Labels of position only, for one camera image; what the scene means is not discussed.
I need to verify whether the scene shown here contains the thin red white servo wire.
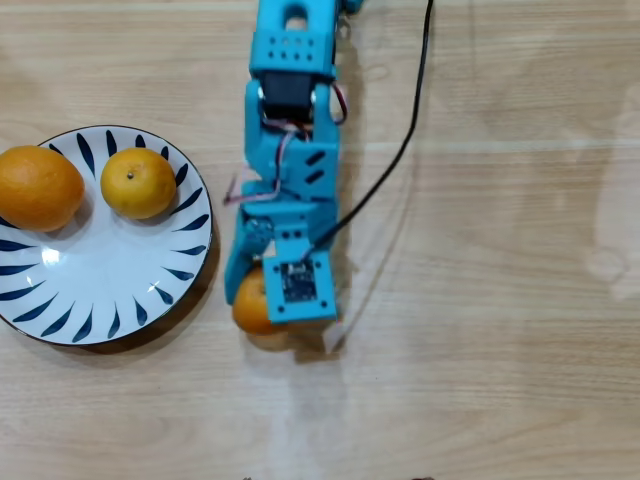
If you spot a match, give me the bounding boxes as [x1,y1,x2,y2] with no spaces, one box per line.
[327,83,350,126]
[223,134,301,206]

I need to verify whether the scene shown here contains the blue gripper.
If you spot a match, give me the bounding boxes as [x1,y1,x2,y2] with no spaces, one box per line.
[223,199,340,306]

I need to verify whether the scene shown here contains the black camera cable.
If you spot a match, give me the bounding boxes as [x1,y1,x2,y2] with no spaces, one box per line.
[308,0,436,254]

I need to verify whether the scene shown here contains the yellow-orange mandarin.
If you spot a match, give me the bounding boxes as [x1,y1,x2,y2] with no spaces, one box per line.
[99,147,178,221]

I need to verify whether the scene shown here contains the small round orange mandarin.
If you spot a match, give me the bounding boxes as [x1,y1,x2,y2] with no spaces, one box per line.
[231,267,291,337]

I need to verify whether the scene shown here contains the dark orange oval mandarin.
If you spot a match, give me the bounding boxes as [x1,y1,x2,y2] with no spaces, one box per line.
[0,144,86,233]

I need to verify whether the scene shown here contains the white plate blue strokes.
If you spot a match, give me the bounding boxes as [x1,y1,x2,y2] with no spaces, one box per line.
[0,124,215,348]

